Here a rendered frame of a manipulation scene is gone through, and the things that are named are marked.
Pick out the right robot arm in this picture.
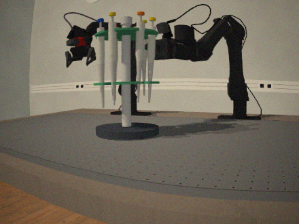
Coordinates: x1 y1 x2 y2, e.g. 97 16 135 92
66 22 152 116

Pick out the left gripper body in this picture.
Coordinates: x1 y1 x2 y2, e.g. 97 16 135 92
157 24 183 60

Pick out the white pipette with yellow button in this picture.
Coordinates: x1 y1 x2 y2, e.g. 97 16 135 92
147 17 156 103
108 12 119 105

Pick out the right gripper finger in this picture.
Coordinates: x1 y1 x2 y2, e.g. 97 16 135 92
65 51 72 68
86 48 96 66

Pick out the white pipette with blue button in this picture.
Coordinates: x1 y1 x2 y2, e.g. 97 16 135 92
97 18 105 108

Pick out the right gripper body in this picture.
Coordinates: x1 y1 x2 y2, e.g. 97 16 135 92
70 37 93 61

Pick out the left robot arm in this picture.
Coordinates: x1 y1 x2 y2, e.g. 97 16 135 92
174 16 261 120

